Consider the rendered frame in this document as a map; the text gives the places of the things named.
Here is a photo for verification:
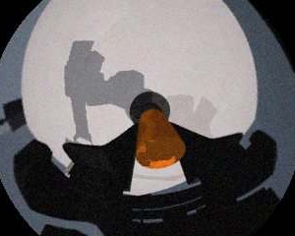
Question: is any orange knob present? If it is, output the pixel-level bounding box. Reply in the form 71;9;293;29
136;109;186;169

